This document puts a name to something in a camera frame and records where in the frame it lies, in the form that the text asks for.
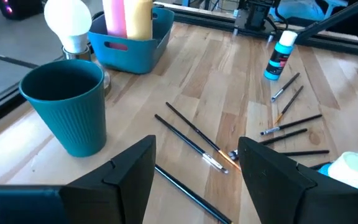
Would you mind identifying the white bulb on metal base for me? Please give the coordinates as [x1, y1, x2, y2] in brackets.
[44, 0, 111, 97]

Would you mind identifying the small teal paint bottle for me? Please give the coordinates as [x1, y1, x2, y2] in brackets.
[263, 30, 298, 81]

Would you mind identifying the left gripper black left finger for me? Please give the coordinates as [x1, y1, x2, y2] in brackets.
[58, 134, 157, 224]

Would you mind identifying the pale blue plastic sheet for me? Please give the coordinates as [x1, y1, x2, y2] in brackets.
[268, 0, 347, 22]

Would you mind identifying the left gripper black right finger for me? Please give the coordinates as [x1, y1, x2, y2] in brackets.
[237, 136, 319, 224]

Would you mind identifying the large yellow paint bottle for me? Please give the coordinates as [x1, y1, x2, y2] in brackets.
[123, 0, 154, 40]

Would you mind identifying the small light blue paint bottle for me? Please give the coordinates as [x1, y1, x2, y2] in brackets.
[318, 151, 358, 190]

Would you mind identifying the teal plastic bin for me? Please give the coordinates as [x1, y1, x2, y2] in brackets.
[88, 6, 175, 75]

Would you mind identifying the large pink paint bottle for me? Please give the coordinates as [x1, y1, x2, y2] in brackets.
[102, 0, 128, 51]

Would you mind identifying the teal ribbed plastic cup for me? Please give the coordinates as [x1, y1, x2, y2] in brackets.
[19, 58, 108, 158]

